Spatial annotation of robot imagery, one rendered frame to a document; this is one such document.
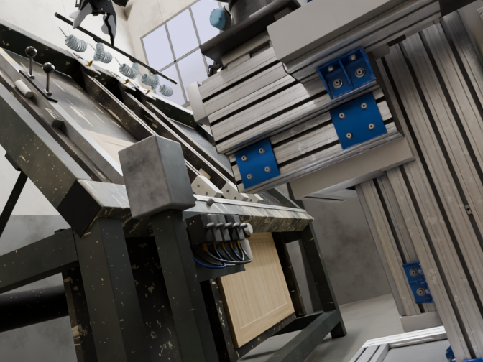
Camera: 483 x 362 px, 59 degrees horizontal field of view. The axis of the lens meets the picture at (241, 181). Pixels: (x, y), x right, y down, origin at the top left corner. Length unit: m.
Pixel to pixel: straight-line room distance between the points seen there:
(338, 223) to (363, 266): 0.51
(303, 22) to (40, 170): 0.83
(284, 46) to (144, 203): 0.51
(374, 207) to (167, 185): 0.49
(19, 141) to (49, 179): 0.17
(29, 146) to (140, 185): 0.40
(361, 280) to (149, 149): 3.88
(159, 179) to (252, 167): 0.24
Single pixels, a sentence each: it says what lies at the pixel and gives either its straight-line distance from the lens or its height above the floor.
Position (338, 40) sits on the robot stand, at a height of 0.87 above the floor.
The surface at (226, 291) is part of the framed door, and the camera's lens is 2.09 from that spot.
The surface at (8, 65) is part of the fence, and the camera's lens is 1.92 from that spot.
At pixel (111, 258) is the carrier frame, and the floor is 0.68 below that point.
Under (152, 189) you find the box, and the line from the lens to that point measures 1.03.
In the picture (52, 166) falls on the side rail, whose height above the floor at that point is 0.97.
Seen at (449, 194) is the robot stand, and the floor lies 0.59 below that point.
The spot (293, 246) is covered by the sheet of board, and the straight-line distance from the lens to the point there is 4.36.
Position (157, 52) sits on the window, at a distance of 6.36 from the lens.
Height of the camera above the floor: 0.54
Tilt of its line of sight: 13 degrees up
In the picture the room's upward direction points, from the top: 16 degrees counter-clockwise
